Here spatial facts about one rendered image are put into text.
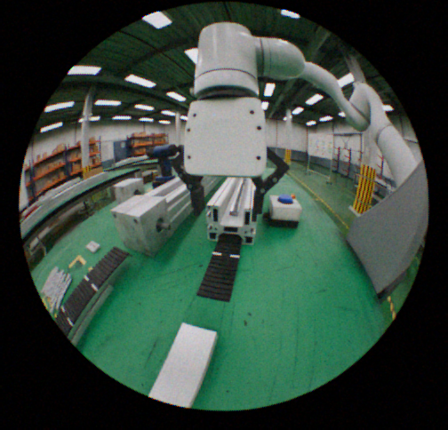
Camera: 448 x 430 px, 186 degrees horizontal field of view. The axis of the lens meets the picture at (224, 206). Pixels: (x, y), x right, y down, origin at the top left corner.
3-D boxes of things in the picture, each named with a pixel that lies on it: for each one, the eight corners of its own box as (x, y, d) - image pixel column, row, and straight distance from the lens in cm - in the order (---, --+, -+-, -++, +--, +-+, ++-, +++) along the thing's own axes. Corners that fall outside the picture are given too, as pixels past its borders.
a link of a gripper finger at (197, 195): (174, 172, 20) (180, 215, 22) (195, 171, 19) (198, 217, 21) (185, 168, 23) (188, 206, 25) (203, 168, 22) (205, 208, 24)
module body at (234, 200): (253, 245, 30) (258, 209, 26) (208, 239, 32) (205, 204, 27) (254, 172, 105) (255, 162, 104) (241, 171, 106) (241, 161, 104)
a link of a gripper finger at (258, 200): (255, 174, 17) (251, 222, 20) (280, 177, 17) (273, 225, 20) (254, 170, 20) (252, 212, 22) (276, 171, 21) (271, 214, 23)
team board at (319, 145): (302, 174, 666) (305, 132, 666) (309, 175, 700) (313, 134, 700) (325, 184, 564) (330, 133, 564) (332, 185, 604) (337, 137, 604)
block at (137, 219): (163, 260, 29) (148, 218, 23) (124, 245, 37) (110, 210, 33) (181, 234, 34) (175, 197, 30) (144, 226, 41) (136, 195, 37)
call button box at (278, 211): (297, 228, 39) (302, 207, 37) (262, 226, 37) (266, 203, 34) (291, 215, 46) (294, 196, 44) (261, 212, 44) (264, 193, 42)
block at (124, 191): (132, 211, 54) (127, 186, 51) (118, 207, 63) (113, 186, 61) (149, 201, 60) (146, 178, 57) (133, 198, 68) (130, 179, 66)
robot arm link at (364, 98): (385, 156, 60) (357, 116, 75) (407, 127, 61) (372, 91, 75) (372, 142, 50) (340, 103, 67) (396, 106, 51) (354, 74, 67)
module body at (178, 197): (172, 233, 35) (166, 201, 31) (144, 226, 41) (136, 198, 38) (228, 171, 107) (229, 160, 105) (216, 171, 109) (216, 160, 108)
